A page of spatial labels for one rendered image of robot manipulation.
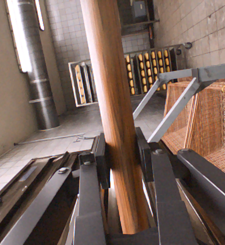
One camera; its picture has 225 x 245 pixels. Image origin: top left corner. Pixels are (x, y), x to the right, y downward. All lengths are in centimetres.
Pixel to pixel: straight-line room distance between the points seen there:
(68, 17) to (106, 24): 536
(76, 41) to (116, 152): 521
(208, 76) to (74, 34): 493
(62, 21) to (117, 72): 539
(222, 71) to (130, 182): 51
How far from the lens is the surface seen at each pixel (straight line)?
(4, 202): 144
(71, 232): 73
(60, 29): 550
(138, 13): 475
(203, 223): 84
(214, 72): 63
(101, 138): 19
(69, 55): 534
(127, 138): 17
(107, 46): 17
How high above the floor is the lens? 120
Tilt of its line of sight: 2 degrees up
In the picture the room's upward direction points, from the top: 99 degrees counter-clockwise
